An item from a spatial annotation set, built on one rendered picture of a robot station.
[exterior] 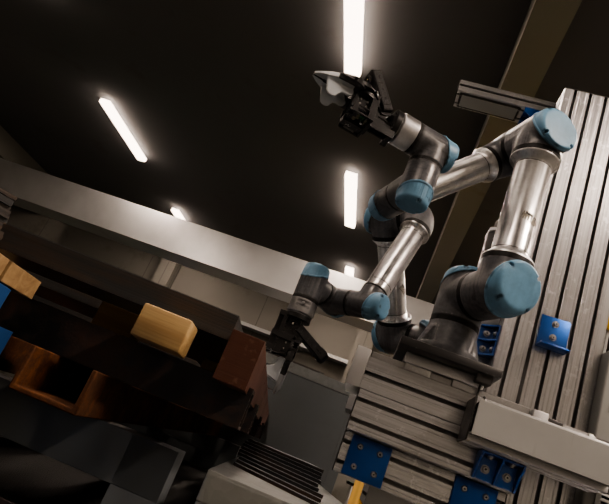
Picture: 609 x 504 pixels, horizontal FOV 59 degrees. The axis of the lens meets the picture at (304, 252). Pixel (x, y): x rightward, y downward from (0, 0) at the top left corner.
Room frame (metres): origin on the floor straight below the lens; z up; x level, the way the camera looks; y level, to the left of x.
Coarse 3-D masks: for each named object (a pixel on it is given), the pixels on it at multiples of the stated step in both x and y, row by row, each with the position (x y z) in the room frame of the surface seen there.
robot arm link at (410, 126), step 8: (408, 120) 0.98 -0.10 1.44; (416, 120) 0.99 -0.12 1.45; (400, 128) 0.99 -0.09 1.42; (408, 128) 0.98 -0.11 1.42; (416, 128) 0.98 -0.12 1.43; (400, 136) 0.99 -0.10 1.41; (408, 136) 0.99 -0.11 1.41; (416, 136) 0.99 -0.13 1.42; (392, 144) 1.02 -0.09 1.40; (400, 144) 1.01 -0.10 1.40; (408, 144) 1.00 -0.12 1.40
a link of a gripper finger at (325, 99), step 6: (318, 78) 0.97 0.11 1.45; (318, 84) 0.99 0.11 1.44; (324, 84) 0.98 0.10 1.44; (324, 90) 0.99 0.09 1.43; (324, 96) 0.99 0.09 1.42; (330, 96) 0.99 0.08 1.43; (336, 96) 0.99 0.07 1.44; (342, 96) 0.99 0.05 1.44; (324, 102) 0.99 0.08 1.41; (330, 102) 0.99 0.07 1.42; (336, 102) 1.00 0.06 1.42; (342, 102) 1.00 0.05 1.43
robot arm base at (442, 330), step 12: (432, 324) 1.20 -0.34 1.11; (444, 324) 1.18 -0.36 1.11; (456, 324) 1.17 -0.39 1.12; (468, 324) 1.17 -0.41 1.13; (420, 336) 1.22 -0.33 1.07; (432, 336) 1.20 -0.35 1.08; (444, 336) 1.17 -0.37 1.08; (456, 336) 1.16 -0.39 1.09; (468, 336) 1.17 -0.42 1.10; (444, 348) 1.16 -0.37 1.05; (456, 348) 1.15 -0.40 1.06; (468, 348) 1.18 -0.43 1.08
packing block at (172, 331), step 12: (144, 312) 0.62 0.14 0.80; (156, 312) 0.62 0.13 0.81; (168, 312) 0.62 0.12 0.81; (144, 324) 0.62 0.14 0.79; (156, 324) 0.62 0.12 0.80; (168, 324) 0.62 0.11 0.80; (180, 324) 0.62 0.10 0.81; (192, 324) 0.62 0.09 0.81; (144, 336) 0.62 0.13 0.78; (156, 336) 0.62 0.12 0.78; (168, 336) 0.62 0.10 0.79; (180, 336) 0.62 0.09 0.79; (192, 336) 0.65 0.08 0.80; (168, 348) 0.62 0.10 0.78; (180, 348) 0.62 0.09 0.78
